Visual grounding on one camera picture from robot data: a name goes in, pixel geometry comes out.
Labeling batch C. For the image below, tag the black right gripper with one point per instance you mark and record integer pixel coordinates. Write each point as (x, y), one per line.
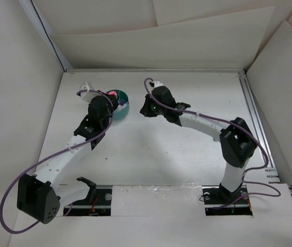
(146, 110)

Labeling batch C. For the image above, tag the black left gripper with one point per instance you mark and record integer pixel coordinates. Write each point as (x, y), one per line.
(115, 102)

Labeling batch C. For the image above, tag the blue capped white marker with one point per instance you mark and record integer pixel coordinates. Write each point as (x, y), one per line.
(122, 105)

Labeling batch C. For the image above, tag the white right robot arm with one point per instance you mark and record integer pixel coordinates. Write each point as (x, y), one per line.
(237, 147)

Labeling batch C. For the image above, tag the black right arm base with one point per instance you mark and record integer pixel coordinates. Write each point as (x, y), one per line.
(220, 202)

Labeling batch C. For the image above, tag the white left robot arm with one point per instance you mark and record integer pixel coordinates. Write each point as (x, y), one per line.
(39, 194)

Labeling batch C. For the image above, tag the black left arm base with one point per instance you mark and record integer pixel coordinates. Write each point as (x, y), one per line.
(96, 203)

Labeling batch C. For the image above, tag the teal round divided organizer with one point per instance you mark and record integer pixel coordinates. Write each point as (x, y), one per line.
(121, 114)

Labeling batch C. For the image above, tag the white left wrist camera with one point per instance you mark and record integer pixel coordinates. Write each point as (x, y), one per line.
(86, 92)

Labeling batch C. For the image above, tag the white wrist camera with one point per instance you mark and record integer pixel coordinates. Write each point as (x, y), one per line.
(155, 84)
(86, 92)

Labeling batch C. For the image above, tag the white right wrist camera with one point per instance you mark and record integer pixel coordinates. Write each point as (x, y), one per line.
(155, 84)

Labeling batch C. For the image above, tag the aluminium rail right side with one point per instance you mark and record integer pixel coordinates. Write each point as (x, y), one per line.
(258, 130)

